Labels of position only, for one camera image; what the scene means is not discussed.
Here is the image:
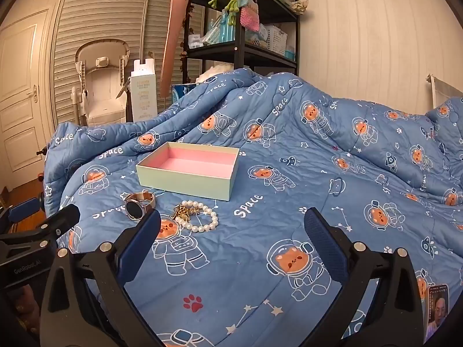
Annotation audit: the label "pink knit bag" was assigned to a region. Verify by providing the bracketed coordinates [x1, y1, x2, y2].
[240, 5, 261, 31]

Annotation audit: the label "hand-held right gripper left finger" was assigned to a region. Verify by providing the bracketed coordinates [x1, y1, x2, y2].
[40, 209, 161, 347]

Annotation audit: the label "white pearl bracelet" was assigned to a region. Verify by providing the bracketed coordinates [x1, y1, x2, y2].
[181, 200, 219, 231]

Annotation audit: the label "phone with lit screen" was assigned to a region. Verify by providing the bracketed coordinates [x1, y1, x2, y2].
[427, 284, 450, 344]

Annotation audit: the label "black metal shelf rack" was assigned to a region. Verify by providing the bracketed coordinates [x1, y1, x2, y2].
[183, 0, 301, 84]

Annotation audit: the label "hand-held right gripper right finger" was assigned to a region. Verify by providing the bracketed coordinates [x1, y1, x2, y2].
[304, 207, 425, 347]

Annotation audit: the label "blue bottles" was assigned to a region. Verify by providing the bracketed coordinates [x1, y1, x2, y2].
[217, 11, 237, 42]

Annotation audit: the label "louvered closet doors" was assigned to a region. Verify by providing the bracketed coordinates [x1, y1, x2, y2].
[51, 0, 203, 127]

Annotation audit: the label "blue astronaut printed blanket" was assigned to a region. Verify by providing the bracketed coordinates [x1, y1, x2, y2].
[43, 69, 463, 347]

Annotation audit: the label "tall white carton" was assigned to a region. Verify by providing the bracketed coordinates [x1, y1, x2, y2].
[130, 58, 158, 123]

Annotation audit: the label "green box with pink lining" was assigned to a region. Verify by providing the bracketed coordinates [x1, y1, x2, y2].
[135, 142, 240, 202]

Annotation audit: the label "white plastic basket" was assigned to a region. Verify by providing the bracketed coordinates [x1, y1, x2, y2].
[266, 25, 288, 52]

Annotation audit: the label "white high chair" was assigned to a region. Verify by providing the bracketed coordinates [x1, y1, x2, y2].
[70, 40, 131, 127]

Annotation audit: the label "gold bangle with charm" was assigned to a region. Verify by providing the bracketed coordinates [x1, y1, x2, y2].
[173, 204, 203, 225]

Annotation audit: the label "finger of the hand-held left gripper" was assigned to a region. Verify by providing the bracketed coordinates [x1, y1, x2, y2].
[0, 197, 46, 232]
[0, 203, 81, 257]

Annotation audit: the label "pink board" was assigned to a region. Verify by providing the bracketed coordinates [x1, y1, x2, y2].
[159, 0, 198, 98]

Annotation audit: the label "rose gold wrist watch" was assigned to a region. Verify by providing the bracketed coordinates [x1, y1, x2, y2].
[124, 192, 157, 222]

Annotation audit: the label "cream panelled door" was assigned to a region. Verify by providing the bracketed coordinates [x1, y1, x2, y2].
[0, 11, 49, 189]

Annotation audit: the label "white fluffy cushion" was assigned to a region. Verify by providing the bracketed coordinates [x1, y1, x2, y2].
[197, 63, 236, 82]

